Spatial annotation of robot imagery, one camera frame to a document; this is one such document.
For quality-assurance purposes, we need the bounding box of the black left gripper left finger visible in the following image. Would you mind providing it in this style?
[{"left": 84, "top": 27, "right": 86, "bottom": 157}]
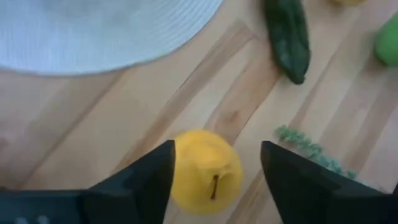
[{"left": 0, "top": 139, "right": 177, "bottom": 224}]

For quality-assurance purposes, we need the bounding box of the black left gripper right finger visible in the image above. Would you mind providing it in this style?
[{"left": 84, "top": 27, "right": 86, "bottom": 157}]
[{"left": 260, "top": 140, "right": 398, "bottom": 224}]

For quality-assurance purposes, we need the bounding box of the yellow pear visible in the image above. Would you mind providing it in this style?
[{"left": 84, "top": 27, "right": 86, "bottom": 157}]
[{"left": 169, "top": 129, "right": 244, "bottom": 215}]

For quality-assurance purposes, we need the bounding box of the dark green cucumber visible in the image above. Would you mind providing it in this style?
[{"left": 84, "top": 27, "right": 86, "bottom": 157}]
[{"left": 263, "top": 0, "right": 312, "bottom": 85}]

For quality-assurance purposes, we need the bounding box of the bright green apple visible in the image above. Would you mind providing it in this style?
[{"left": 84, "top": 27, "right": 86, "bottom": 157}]
[{"left": 374, "top": 11, "right": 398, "bottom": 67}]

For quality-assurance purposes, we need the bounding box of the green succulent plant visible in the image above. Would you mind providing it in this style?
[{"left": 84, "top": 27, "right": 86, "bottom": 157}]
[{"left": 274, "top": 124, "right": 358, "bottom": 180}]

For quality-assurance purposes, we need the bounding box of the white round plate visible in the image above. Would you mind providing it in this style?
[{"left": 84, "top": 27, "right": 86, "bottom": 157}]
[{"left": 0, "top": 0, "right": 224, "bottom": 77}]

